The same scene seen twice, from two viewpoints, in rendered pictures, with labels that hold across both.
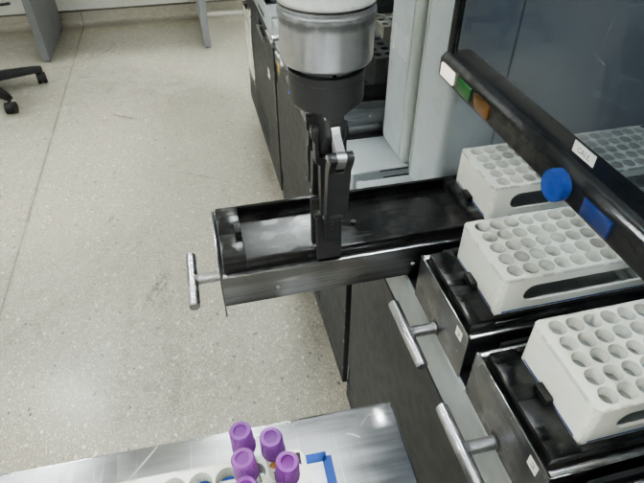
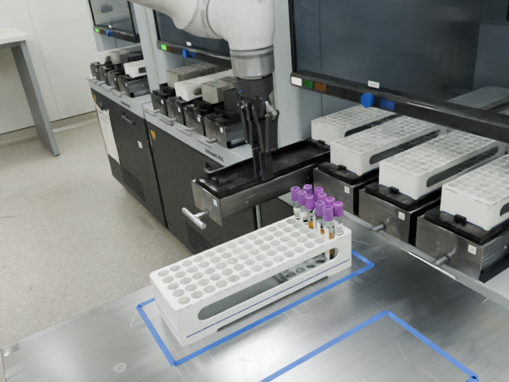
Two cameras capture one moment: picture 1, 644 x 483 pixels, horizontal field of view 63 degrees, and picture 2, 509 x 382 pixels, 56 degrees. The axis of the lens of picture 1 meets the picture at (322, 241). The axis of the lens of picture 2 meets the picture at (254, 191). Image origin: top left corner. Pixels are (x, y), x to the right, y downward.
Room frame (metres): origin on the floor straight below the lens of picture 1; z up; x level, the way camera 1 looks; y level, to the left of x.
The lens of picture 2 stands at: (-0.45, 0.31, 1.28)
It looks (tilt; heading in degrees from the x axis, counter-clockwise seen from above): 27 degrees down; 343
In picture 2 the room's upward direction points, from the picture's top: 6 degrees counter-clockwise
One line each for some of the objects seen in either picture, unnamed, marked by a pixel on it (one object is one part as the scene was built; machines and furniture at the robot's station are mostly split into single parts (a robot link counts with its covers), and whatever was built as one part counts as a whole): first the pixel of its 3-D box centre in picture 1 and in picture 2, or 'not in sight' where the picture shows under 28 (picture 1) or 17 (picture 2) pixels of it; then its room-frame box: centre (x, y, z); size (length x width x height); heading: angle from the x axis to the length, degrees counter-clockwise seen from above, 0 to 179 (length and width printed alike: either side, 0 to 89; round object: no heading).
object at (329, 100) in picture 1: (326, 106); (256, 96); (0.50, 0.00, 1.00); 0.08 x 0.07 x 0.09; 14
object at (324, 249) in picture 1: (328, 234); (266, 165); (0.48, -0.01, 0.84); 0.03 x 0.01 x 0.07; 104
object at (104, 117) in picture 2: (246, 39); (105, 133); (2.27, 0.32, 0.43); 0.27 x 0.02 x 0.36; 14
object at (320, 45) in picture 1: (326, 33); (253, 61); (0.50, 0.00, 1.07); 0.09 x 0.09 x 0.06
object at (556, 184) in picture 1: (556, 184); (366, 100); (0.39, -0.21, 0.98); 0.03 x 0.01 x 0.03; 14
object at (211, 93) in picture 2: not in sight; (211, 93); (1.13, -0.05, 0.85); 0.12 x 0.02 x 0.06; 14
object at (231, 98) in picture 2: (370, 62); (235, 101); (0.98, -0.09, 0.85); 0.12 x 0.02 x 0.06; 14
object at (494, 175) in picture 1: (568, 172); (364, 121); (0.63, -0.35, 0.83); 0.30 x 0.10 x 0.06; 104
